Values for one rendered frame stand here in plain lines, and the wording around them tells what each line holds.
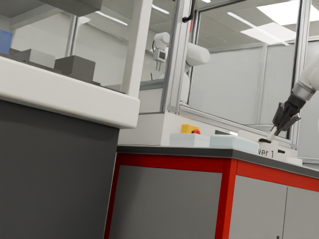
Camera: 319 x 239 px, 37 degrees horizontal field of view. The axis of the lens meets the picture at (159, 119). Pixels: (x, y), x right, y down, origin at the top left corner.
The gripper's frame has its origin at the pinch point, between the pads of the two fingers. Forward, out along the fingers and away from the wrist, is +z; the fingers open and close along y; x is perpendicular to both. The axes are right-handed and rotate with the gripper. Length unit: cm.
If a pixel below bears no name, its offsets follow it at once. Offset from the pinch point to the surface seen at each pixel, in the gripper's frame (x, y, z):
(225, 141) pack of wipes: 69, -36, -6
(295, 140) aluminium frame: -52, 22, 7
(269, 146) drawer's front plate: -7.7, 3.0, 7.5
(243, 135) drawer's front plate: 12.6, 3.8, 6.3
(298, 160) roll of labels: 22.5, -31.5, -4.4
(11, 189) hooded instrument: 117, -19, 33
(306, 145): -156, 76, 29
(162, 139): 46, 12, 21
